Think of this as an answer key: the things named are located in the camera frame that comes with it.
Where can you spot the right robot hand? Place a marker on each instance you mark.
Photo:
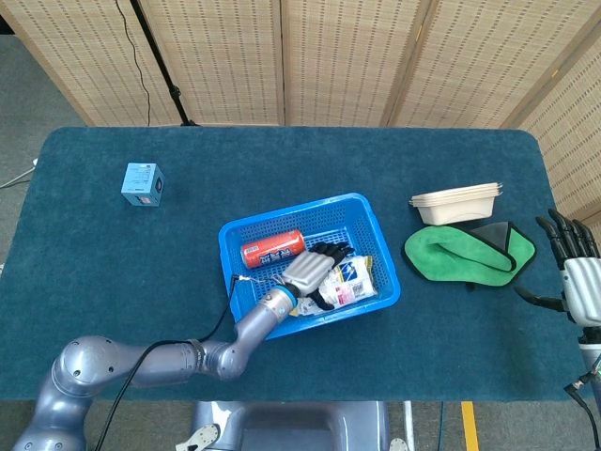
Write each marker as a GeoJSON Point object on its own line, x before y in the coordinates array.
{"type": "Point", "coordinates": [582, 286]}

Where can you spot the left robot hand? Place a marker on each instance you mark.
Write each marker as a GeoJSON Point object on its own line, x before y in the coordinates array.
{"type": "Point", "coordinates": [307, 272]}

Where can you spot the red soda can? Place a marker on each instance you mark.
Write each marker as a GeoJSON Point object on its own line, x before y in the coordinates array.
{"type": "Point", "coordinates": [272, 249]}

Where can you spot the white snack packet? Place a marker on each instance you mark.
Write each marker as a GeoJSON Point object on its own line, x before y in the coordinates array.
{"type": "Point", "coordinates": [352, 282]}

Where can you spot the green microfiber cloth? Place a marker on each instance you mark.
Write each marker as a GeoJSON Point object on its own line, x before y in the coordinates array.
{"type": "Point", "coordinates": [451, 253]}

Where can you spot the beige plastic food container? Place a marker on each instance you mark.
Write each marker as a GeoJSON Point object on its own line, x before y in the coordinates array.
{"type": "Point", "coordinates": [455, 211]}

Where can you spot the small light blue box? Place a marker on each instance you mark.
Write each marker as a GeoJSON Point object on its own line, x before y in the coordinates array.
{"type": "Point", "coordinates": [138, 183]}

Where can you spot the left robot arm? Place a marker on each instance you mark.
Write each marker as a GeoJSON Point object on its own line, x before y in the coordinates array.
{"type": "Point", "coordinates": [141, 364]}

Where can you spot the blue plastic basket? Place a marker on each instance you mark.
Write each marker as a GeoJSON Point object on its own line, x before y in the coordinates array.
{"type": "Point", "coordinates": [230, 263]}

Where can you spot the grey robot torso base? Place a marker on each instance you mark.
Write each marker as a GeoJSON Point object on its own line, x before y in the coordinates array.
{"type": "Point", "coordinates": [291, 427]}

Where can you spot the teal table carpet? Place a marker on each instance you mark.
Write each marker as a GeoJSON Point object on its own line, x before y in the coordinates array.
{"type": "Point", "coordinates": [141, 263]}

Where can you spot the yellow floor tape strip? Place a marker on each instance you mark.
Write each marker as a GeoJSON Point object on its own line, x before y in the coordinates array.
{"type": "Point", "coordinates": [469, 425]}

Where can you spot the white floor strip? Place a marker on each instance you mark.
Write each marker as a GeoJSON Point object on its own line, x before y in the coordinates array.
{"type": "Point", "coordinates": [409, 423]}

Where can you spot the black tripod stand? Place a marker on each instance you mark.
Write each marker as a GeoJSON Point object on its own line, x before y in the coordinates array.
{"type": "Point", "coordinates": [162, 70]}

